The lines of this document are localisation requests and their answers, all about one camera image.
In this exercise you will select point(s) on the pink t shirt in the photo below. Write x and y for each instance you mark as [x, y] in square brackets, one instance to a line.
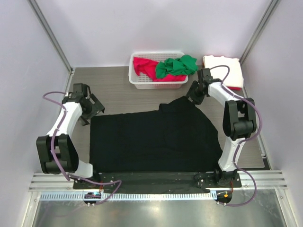
[148, 67]

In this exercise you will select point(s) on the green t shirt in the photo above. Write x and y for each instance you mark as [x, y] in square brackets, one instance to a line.
[184, 65]

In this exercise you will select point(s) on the aluminium frame post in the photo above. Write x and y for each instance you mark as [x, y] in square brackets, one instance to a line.
[46, 27]
[270, 9]

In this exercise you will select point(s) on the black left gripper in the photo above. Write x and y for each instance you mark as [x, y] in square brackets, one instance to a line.
[94, 100]

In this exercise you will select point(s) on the white perforated plastic basket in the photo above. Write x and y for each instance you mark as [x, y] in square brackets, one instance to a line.
[142, 81]

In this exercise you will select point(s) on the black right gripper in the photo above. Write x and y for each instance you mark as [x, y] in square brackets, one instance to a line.
[197, 100]

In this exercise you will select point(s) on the folded white t shirt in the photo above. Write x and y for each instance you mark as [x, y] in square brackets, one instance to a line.
[226, 69]

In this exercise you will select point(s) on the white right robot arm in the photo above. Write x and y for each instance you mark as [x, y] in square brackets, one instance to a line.
[239, 123]

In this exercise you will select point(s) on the black t shirt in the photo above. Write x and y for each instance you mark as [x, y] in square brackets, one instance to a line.
[178, 137]

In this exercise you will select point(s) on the white slotted cable duct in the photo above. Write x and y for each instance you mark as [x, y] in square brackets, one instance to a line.
[94, 196]

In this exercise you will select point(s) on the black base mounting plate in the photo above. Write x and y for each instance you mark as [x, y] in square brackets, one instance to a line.
[158, 182]

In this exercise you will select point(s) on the right aluminium frame post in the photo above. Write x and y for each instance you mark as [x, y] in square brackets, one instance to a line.
[270, 9]

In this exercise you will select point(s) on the left aluminium frame post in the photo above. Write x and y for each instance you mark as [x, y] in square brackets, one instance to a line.
[46, 27]

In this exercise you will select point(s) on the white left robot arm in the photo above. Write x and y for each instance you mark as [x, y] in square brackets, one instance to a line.
[57, 154]

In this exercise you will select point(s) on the aluminium front rail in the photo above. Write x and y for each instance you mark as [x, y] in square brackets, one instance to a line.
[265, 179]

